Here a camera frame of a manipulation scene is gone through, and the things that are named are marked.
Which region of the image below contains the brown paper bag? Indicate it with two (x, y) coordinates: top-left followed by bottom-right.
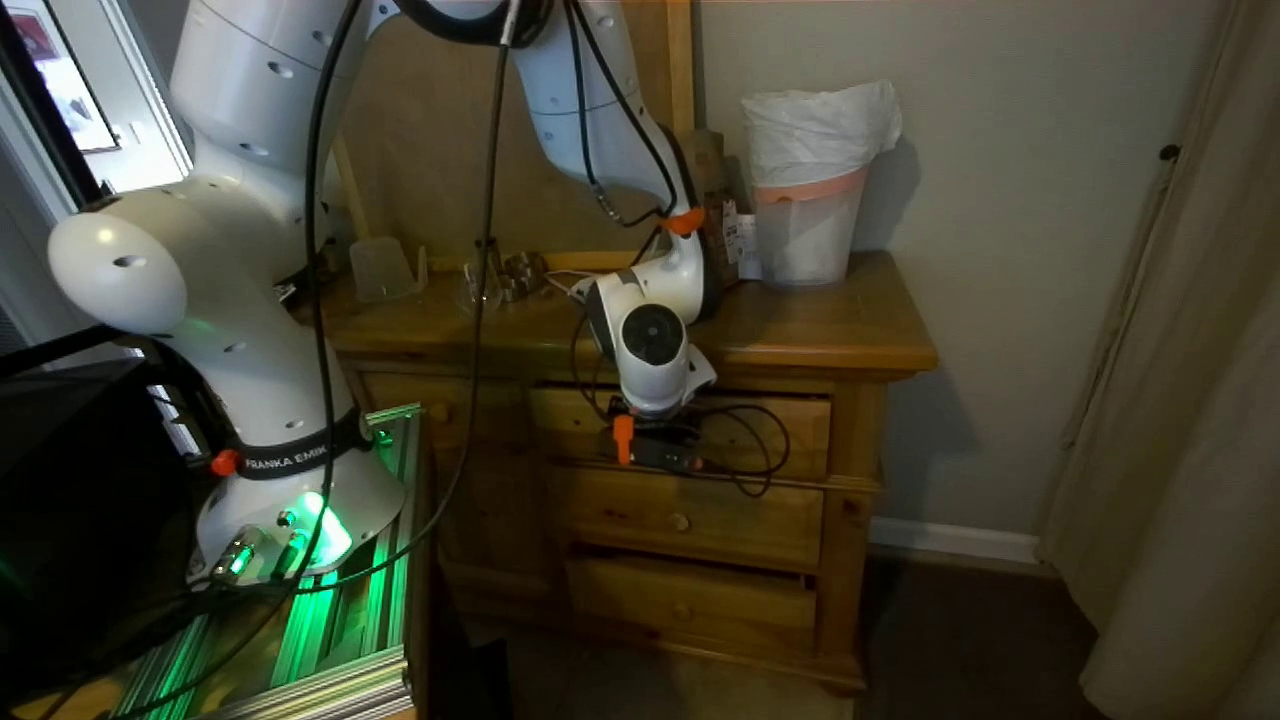
(686, 125), (736, 282)

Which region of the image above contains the white baseboard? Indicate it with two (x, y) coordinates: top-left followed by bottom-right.
(866, 512), (1053, 581)

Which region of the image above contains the clear stemless glass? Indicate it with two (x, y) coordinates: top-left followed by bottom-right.
(346, 235), (421, 308)

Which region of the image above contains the white bottle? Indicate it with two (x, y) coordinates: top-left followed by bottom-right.
(723, 197), (769, 288)

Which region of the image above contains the wooden dresser drawer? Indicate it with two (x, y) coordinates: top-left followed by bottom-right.
(527, 380), (839, 484)
(562, 554), (821, 658)
(544, 465), (831, 577)

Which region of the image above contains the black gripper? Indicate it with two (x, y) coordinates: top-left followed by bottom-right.
(618, 414), (713, 482)

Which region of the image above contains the wooden back panel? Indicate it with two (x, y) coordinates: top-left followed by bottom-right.
(324, 0), (705, 276)

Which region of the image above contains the white framed picture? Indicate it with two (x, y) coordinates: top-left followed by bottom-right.
(0, 0), (196, 224)

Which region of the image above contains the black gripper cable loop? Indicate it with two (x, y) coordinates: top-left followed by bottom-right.
(570, 283), (799, 505)

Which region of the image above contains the small steel measuring cup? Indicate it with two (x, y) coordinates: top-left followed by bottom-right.
(517, 255), (557, 308)

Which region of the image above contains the white trash bin with bag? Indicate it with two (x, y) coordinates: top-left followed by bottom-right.
(736, 76), (907, 293)

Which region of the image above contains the medium steel measuring cup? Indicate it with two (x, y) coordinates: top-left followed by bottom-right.
(487, 253), (527, 314)

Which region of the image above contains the beige curtain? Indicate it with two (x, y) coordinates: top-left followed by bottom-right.
(1036, 0), (1280, 720)

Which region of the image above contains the wooden dresser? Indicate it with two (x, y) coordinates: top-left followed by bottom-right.
(313, 249), (945, 698)

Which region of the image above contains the orange gripper bracket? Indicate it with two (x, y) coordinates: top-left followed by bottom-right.
(607, 410), (644, 471)

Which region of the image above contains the black equipment box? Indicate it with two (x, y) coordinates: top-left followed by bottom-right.
(0, 325), (237, 712)

